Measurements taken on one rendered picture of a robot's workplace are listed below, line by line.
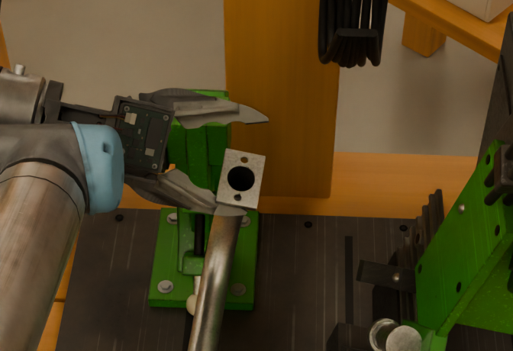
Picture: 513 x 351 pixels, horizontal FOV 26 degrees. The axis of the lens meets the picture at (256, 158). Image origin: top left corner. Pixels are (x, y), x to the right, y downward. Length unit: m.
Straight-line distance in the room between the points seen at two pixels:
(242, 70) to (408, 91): 1.65
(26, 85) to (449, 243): 0.44
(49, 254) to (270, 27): 0.58
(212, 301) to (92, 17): 2.12
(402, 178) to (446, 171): 0.06
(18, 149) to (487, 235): 0.43
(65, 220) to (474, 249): 0.40
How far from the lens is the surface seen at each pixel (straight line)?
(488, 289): 1.08
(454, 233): 1.12
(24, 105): 1.01
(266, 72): 1.36
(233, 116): 1.06
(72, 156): 0.90
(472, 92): 3.01
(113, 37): 3.15
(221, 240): 1.16
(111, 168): 0.91
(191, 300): 1.32
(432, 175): 1.57
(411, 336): 1.14
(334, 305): 1.39
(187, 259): 1.31
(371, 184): 1.55
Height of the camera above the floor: 2.03
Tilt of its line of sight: 47 degrees down
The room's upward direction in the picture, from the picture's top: straight up
